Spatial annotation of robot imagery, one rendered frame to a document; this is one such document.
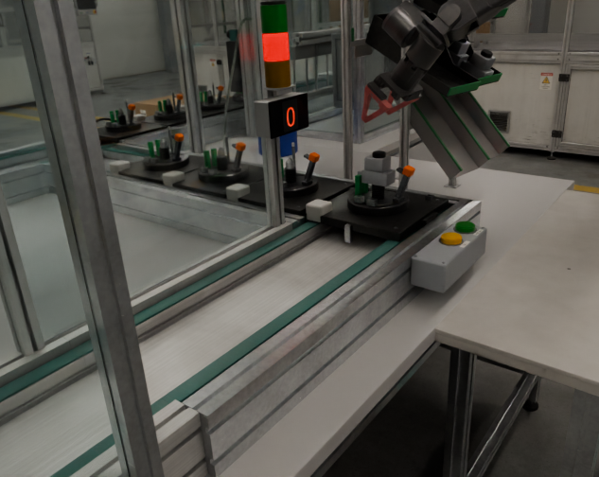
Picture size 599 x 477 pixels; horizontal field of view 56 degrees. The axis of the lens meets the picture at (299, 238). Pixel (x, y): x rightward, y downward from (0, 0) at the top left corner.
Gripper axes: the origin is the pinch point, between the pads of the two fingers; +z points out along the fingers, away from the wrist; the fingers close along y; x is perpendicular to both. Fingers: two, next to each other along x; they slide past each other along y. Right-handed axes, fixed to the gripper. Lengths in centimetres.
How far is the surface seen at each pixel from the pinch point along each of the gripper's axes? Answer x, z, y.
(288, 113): -8.3, 2.8, 20.3
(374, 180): 9.6, 10.5, 2.5
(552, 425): 99, 71, -67
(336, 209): 8.4, 20.1, 7.5
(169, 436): 29, 6, 77
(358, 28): -54, 27, -84
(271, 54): -16.9, -4.7, 22.1
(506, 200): 31, 16, -48
